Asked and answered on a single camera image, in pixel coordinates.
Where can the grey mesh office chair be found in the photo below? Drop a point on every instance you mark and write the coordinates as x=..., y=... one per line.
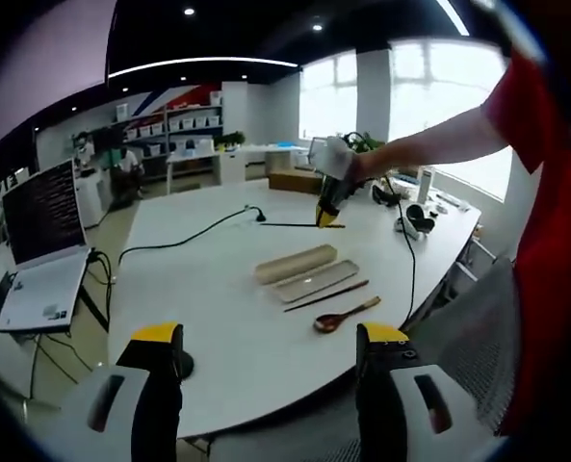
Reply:
x=473, y=337

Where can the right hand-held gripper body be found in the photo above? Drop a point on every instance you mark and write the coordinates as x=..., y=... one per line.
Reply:
x=330, y=159

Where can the large bright window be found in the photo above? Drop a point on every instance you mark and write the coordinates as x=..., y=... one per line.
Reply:
x=410, y=96

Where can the white laptop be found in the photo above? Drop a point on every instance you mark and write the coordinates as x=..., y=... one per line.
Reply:
x=44, y=216

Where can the black round device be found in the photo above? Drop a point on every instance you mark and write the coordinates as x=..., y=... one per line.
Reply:
x=189, y=367

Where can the storage shelf rack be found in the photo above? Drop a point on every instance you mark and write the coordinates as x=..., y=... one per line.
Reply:
x=169, y=130

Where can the white counter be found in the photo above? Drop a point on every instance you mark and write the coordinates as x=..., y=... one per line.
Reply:
x=92, y=199

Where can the white table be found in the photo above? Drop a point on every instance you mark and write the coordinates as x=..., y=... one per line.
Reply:
x=191, y=163

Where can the white cabinet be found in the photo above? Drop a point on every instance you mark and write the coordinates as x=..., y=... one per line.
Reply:
x=233, y=166

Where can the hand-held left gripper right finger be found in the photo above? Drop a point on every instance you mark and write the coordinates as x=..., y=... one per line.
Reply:
x=381, y=399

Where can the row of white storage bins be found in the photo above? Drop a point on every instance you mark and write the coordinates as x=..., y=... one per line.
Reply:
x=174, y=124

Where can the white upright box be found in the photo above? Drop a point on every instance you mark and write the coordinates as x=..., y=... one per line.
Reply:
x=425, y=185

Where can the brown wooden spoon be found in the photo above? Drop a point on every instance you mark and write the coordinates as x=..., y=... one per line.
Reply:
x=328, y=321

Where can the person in red shirt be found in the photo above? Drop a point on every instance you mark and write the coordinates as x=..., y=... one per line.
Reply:
x=550, y=240

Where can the cardboard box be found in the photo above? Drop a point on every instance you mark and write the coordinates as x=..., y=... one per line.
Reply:
x=292, y=182

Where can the dark wooden chopstick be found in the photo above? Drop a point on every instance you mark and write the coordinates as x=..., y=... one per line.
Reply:
x=326, y=296
x=290, y=224

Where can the person's right hand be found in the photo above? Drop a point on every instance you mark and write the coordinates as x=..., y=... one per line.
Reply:
x=362, y=171

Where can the white VR controller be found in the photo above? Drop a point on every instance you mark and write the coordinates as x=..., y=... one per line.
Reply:
x=406, y=228

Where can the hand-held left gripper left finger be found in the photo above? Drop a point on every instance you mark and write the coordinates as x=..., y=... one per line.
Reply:
x=155, y=394

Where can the beige cutlery case base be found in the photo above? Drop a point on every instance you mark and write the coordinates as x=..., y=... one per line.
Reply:
x=294, y=262

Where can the beige cutlery case lid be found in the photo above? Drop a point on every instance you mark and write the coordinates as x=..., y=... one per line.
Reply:
x=314, y=281

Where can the curved ceiling light strip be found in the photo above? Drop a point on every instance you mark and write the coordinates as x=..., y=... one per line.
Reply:
x=198, y=61
x=452, y=17

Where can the small leafy cabinet plant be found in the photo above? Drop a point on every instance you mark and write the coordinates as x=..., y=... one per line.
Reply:
x=228, y=140

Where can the green potted plant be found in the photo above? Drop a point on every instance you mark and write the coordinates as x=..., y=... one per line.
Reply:
x=369, y=143

